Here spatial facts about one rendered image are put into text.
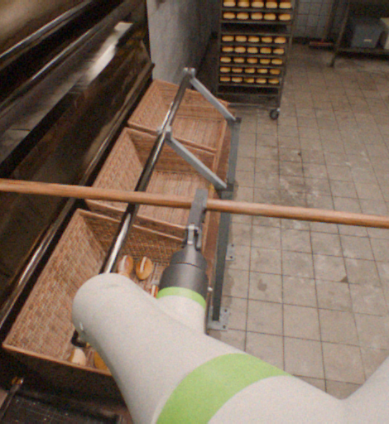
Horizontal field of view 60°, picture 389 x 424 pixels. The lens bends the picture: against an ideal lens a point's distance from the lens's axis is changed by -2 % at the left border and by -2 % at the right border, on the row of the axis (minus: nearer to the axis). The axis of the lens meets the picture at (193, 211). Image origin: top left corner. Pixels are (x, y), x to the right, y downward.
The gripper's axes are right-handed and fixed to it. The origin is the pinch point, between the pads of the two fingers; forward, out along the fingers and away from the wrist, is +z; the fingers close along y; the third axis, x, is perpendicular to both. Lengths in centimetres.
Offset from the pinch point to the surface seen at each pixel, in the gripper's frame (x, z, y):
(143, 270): -25, 18, 55
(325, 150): 86, 214, 118
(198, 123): -20, 140, 59
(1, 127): -38.4, -7.1, -22.0
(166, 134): -15.3, 33.6, 2.5
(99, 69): -54, 78, 1
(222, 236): 5, 35, 48
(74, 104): -53, 48, 2
